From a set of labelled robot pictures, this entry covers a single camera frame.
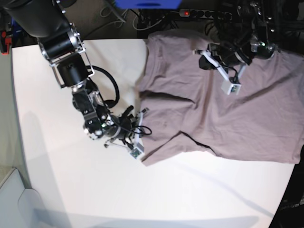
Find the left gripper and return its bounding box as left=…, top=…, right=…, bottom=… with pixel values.
left=193, top=44, right=247, bottom=82

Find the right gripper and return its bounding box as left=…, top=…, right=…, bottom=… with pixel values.
left=103, top=105, right=152, bottom=152

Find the mauve t-shirt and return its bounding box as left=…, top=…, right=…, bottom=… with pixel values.
left=138, top=29, right=304, bottom=166

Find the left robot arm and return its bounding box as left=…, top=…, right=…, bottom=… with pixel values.
left=194, top=0, right=304, bottom=82

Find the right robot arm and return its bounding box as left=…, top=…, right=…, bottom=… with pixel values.
left=0, top=0, right=152, bottom=158

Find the black power strip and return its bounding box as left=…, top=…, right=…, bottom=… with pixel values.
left=179, top=9, right=232, bottom=21

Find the blue box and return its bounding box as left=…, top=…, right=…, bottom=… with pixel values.
left=115, top=0, right=181, bottom=10

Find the white cabinet corner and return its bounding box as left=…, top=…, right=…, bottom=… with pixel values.
left=0, top=169, right=49, bottom=228

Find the red clamp tool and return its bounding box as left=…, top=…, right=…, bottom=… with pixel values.
left=0, top=30, right=12, bottom=55

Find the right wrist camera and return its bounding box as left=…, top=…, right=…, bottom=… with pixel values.
left=130, top=143, right=144, bottom=160

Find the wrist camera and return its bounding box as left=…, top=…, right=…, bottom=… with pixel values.
left=130, top=143, right=144, bottom=160
left=221, top=80, right=242, bottom=95

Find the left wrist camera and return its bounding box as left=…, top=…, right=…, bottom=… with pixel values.
left=221, top=80, right=242, bottom=95

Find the white cable loop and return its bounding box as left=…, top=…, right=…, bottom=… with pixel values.
left=114, top=9, right=133, bottom=29

